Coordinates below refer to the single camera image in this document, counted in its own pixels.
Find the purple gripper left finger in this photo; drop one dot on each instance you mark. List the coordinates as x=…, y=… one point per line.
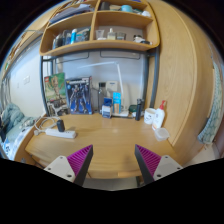
x=74, y=167

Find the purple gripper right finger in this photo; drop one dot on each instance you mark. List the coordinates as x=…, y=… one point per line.
x=153, y=166

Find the black charger plug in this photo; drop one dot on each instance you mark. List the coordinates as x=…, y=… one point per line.
x=60, y=126

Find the white power strip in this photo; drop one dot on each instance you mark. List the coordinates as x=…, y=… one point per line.
x=65, y=134

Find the clear plastic container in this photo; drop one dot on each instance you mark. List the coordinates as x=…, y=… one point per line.
x=161, y=134

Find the white pump lotion bottle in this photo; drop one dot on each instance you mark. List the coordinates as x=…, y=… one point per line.
x=159, y=116

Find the white mug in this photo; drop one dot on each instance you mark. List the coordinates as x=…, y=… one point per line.
x=149, y=115

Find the black tumbler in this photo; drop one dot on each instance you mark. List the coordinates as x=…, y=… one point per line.
x=139, y=109

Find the white desk lamp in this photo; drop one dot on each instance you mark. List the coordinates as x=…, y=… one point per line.
x=114, y=86

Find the green checkered towel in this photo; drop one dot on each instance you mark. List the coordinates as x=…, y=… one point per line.
x=210, y=129

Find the small blue white box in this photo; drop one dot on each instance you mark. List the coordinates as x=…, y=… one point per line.
x=107, y=108

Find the blue robot model box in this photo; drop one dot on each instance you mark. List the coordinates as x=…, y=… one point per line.
x=79, y=96

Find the tall blue orange box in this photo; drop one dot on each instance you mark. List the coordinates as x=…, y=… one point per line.
x=116, y=102

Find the green blanket on bed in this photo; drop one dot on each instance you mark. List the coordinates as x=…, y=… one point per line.
x=12, y=117

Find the green Groot box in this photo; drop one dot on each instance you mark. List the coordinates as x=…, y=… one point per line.
x=56, y=95

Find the dark glass bottle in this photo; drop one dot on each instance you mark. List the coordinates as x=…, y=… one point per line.
x=101, y=95

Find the wooden wardrobe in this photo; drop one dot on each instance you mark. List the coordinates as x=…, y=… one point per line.
x=185, y=78

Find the blue can on shelf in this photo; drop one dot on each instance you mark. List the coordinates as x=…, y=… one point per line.
x=73, y=36

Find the white bottle on shelf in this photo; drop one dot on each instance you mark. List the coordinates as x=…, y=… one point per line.
x=111, y=35

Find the teal bowl on shelf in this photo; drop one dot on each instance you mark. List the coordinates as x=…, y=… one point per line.
x=126, y=8

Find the wooden wall shelf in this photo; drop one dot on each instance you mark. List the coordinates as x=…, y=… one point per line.
x=136, y=31

